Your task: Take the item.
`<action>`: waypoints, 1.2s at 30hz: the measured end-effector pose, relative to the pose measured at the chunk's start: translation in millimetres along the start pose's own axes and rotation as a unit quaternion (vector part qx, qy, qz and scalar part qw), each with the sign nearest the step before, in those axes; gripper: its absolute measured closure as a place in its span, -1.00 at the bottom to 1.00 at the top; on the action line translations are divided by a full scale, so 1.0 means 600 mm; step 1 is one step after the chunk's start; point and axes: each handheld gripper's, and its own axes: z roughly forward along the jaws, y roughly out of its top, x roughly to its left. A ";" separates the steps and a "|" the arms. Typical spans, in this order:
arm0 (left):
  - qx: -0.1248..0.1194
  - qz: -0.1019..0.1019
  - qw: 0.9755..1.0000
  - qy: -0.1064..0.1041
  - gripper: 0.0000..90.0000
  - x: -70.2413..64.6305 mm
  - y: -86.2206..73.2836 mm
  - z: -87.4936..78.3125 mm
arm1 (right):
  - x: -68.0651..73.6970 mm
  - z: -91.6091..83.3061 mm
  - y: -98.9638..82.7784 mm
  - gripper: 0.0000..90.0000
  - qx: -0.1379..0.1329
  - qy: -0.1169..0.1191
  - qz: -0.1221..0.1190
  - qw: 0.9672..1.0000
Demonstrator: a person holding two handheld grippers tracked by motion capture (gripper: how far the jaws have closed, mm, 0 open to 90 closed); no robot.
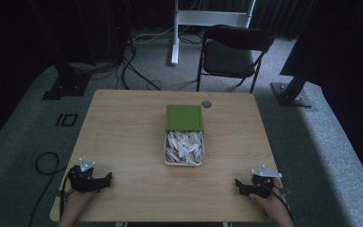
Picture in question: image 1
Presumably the black floor cable bundle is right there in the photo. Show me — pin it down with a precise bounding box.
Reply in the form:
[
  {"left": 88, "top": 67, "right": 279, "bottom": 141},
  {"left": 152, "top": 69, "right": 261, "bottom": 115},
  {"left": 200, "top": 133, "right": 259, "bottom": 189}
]
[{"left": 114, "top": 31, "right": 163, "bottom": 92}]

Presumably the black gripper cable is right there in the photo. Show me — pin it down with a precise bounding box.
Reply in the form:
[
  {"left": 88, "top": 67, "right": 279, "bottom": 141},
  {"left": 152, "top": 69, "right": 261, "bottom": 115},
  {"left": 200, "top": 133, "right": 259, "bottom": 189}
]
[
  {"left": 260, "top": 182, "right": 295, "bottom": 221},
  {"left": 59, "top": 176, "right": 77, "bottom": 219}
]

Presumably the person's left hand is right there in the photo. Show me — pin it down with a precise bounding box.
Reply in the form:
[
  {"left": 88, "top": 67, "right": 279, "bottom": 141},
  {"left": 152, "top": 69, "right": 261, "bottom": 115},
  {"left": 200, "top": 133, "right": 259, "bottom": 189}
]
[{"left": 61, "top": 188, "right": 100, "bottom": 219}]

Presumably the black metal stand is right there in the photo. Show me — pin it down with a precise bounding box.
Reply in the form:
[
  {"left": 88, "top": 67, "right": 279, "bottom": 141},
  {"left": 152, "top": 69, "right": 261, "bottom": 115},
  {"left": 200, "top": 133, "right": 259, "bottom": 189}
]
[
  {"left": 27, "top": 0, "right": 93, "bottom": 101},
  {"left": 269, "top": 0, "right": 318, "bottom": 109}
]

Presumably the black folding chair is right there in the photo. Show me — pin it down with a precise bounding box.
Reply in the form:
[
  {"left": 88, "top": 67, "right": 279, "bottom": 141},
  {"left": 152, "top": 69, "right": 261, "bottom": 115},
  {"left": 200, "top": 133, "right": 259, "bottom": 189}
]
[{"left": 196, "top": 25, "right": 275, "bottom": 95}]

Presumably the person's right hand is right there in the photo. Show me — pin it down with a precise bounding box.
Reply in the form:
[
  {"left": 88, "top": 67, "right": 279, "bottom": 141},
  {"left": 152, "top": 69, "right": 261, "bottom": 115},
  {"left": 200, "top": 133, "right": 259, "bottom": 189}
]
[{"left": 249, "top": 177, "right": 289, "bottom": 219}]

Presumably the box of white packets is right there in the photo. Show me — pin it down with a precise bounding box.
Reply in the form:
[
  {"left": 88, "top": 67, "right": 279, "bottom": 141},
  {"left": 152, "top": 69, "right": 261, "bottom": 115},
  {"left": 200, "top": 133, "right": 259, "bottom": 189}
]
[{"left": 164, "top": 129, "right": 205, "bottom": 167}]

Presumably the black floor cable loop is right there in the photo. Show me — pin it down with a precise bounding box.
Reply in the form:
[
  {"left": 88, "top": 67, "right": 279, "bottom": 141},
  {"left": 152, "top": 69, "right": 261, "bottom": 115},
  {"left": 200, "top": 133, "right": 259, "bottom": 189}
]
[{"left": 27, "top": 151, "right": 68, "bottom": 227}]

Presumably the pile of white paper scraps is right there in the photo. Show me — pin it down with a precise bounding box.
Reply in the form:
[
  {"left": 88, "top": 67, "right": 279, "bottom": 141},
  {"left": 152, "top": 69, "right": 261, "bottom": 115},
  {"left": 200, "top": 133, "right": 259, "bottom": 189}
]
[{"left": 165, "top": 131, "right": 203, "bottom": 165}]

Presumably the green box sleeve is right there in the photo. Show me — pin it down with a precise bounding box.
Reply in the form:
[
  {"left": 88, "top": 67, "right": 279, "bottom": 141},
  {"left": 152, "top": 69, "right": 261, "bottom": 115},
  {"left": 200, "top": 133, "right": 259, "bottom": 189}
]
[{"left": 164, "top": 104, "right": 205, "bottom": 132}]

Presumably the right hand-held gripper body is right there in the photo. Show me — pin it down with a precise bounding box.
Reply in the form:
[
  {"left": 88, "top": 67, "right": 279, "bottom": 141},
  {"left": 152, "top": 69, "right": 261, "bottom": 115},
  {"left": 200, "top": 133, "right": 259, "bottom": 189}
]
[{"left": 247, "top": 165, "right": 284, "bottom": 200}]

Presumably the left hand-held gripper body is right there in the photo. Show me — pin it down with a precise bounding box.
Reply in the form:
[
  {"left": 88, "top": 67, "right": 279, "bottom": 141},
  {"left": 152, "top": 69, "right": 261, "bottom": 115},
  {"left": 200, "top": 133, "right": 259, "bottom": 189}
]
[{"left": 65, "top": 157, "right": 101, "bottom": 194}]

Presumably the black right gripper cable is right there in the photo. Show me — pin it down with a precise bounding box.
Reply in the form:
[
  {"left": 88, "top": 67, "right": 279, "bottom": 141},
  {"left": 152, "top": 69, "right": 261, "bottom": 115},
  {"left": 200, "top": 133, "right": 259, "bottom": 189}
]
[{"left": 260, "top": 182, "right": 295, "bottom": 221}]

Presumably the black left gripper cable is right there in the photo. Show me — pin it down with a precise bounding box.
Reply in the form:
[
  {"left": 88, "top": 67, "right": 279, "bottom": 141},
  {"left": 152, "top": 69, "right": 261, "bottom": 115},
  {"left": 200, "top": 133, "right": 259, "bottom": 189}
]
[{"left": 59, "top": 176, "right": 77, "bottom": 219}]

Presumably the white floor cable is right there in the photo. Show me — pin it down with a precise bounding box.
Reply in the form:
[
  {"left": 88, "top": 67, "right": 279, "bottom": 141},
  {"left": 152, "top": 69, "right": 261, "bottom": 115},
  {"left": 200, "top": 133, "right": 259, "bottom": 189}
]
[{"left": 131, "top": 26, "right": 175, "bottom": 44}]

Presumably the white metal stand frame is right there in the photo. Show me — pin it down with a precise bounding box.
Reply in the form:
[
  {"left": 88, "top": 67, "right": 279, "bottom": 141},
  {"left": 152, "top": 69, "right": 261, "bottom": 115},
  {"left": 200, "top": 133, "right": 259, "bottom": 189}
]
[{"left": 170, "top": 0, "right": 257, "bottom": 66}]

